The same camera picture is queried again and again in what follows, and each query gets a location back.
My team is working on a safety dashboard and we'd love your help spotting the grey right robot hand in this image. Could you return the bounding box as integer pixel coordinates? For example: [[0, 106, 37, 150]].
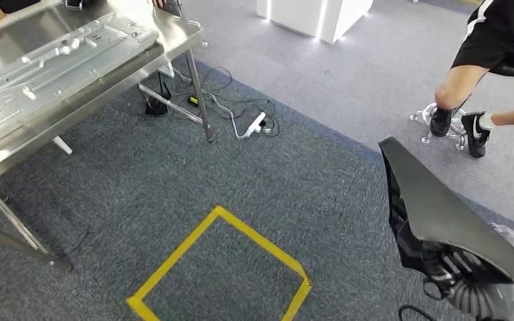
[[418, 223, 514, 321]]

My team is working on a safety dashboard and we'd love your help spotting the long black plastic part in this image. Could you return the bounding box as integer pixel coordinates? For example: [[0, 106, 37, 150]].
[[377, 136, 514, 284]]

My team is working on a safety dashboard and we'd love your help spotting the stainless steel workbench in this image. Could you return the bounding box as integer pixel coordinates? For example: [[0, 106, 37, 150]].
[[0, 0, 216, 272]]

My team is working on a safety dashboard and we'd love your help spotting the chrome base office stool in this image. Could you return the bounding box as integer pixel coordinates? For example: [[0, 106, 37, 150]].
[[410, 62, 514, 152]]

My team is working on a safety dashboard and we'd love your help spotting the white power strip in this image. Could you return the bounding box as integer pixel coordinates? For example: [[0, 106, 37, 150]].
[[244, 112, 268, 139]]

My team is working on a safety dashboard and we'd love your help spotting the yellow floor tape square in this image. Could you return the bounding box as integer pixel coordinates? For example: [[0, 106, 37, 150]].
[[126, 205, 312, 321]]

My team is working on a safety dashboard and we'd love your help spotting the black router with antennas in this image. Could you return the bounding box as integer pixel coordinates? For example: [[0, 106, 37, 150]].
[[143, 82, 172, 118]]

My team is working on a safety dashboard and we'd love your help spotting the large stamped aluminium plate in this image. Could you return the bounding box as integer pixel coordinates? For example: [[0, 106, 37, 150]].
[[0, 11, 161, 147]]

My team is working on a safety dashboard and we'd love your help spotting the black camera cable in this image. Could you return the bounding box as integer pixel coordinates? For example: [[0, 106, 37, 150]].
[[398, 304, 440, 321]]

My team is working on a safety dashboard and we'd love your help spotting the white power cable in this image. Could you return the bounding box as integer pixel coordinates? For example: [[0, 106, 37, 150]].
[[173, 70, 249, 140]]

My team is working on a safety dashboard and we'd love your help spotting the white lit pedestal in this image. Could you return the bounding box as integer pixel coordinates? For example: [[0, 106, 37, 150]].
[[256, 0, 375, 44]]

